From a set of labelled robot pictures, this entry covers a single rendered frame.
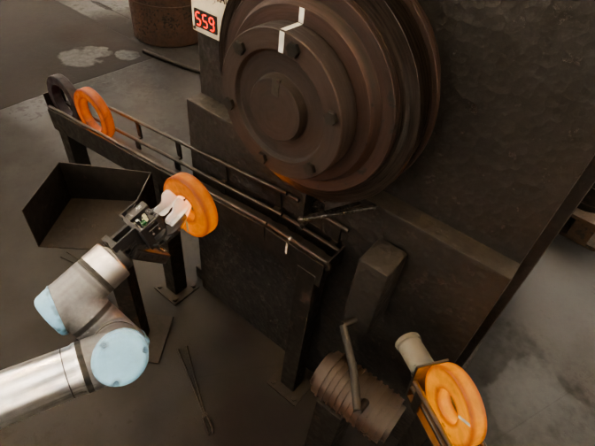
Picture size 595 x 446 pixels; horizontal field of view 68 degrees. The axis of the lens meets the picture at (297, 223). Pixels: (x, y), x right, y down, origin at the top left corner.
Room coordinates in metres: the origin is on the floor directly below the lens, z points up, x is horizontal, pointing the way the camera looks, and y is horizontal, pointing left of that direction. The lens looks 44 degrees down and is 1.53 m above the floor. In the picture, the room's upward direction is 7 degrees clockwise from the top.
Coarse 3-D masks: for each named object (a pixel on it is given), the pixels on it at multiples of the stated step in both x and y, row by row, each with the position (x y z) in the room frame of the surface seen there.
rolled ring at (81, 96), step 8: (80, 88) 1.32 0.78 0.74; (88, 88) 1.32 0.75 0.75; (80, 96) 1.32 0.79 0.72; (88, 96) 1.29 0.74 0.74; (96, 96) 1.29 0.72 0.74; (80, 104) 1.33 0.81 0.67; (96, 104) 1.27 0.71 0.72; (104, 104) 1.28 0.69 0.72; (80, 112) 1.33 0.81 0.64; (88, 112) 1.35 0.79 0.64; (104, 112) 1.26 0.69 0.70; (88, 120) 1.33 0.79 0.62; (104, 120) 1.25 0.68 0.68; (112, 120) 1.27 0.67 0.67; (96, 128) 1.31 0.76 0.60; (104, 128) 1.25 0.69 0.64; (112, 128) 1.27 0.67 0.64
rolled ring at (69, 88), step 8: (48, 80) 1.43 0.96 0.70; (56, 80) 1.39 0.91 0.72; (64, 80) 1.40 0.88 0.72; (48, 88) 1.44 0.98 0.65; (56, 88) 1.44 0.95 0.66; (64, 88) 1.37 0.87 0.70; (72, 88) 1.38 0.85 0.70; (56, 96) 1.44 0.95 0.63; (72, 96) 1.36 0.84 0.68; (56, 104) 1.43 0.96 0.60; (64, 104) 1.44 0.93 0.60; (72, 104) 1.36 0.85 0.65; (72, 112) 1.42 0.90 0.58; (80, 120) 1.37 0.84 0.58
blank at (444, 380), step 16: (432, 368) 0.46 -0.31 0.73; (448, 368) 0.45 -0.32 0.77; (432, 384) 0.45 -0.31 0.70; (448, 384) 0.42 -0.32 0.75; (464, 384) 0.41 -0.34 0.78; (432, 400) 0.43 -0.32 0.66; (448, 400) 0.43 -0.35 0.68; (464, 400) 0.38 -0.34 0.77; (480, 400) 0.39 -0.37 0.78; (448, 416) 0.40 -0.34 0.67; (464, 416) 0.37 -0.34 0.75; (480, 416) 0.36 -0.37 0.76; (448, 432) 0.37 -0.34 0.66; (464, 432) 0.35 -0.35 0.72; (480, 432) 0.34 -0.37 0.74
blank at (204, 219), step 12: (168, 180) 0.76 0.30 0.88; (180, 180) 0.74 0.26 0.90; (192, 180) 0.74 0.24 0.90; (180, 192) 0.74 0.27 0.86; (192, 192) 0.71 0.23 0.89; (204, 192) 0.72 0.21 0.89; (192, 204) 0.71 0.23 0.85; (204, 204) 0.70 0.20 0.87; (192, 216) 0.74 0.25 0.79; (204, 216) 0.69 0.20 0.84; (216, 216) 0.71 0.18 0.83; (192, 228) 0.71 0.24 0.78; (204, 228) 0.69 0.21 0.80
